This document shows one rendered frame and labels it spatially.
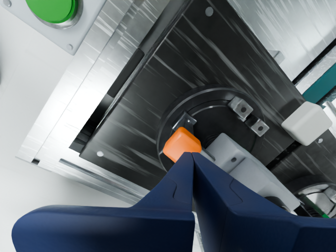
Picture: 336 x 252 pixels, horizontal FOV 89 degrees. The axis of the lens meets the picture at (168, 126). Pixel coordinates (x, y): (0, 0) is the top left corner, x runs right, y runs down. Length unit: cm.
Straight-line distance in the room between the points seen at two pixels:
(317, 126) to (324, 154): 9
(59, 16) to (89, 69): 5
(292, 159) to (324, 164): 7
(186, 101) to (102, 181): 17
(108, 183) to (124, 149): 7
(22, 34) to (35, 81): 7
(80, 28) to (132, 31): 5
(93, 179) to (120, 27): 20
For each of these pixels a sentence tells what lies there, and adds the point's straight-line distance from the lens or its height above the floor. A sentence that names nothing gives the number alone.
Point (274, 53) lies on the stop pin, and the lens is 26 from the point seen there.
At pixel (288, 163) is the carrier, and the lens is 34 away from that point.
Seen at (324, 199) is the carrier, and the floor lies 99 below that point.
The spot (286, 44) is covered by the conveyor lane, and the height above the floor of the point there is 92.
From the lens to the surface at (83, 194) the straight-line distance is 45.
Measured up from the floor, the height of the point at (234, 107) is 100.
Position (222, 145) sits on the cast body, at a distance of 16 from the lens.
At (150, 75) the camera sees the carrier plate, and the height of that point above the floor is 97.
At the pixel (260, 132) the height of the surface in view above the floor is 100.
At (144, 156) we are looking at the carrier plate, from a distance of 23.
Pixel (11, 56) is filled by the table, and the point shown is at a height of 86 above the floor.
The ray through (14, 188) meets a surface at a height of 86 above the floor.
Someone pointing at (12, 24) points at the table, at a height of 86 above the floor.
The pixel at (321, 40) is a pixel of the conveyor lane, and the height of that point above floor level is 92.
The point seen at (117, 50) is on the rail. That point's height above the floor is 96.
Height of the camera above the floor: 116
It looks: 63 degrees down
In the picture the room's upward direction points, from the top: 161 degrees clockwise
